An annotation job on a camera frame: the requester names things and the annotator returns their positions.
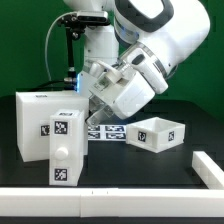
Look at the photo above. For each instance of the small white drawer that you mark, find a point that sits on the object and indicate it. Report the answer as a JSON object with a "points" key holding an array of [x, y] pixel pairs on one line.
{"points": [[155, 134]]}

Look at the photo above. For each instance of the marker tag sheet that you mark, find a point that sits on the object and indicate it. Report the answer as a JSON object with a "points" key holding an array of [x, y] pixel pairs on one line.
{"points": [[107, 133]]}

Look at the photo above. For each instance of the white right barrier rail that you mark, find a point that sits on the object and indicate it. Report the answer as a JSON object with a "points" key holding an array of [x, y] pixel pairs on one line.
{"points": [[209, 172]]}

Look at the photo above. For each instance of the white barrier rail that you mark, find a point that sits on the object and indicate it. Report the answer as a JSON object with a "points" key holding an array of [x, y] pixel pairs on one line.
{"points": [[75, 202], [209, 172]]}

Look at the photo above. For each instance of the white front barrier rail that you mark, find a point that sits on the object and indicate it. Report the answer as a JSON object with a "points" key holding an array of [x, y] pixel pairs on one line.
{"points": [[75, 202]]}

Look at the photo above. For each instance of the large white drawer housing box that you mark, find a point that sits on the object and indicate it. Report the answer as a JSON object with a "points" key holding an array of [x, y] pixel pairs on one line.
{"points": [[33, 111]]}

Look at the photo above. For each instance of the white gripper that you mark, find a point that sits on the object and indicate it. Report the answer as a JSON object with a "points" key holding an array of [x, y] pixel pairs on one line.
{"points": [[125, 89]]}

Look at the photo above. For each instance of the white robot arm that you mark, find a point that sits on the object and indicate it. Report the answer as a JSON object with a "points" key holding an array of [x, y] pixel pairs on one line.
{"points": [[171, 29]]}

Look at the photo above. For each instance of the white drawer with knob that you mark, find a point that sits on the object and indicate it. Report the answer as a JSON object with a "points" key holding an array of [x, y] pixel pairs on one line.
{"points": [[66, 147]]}

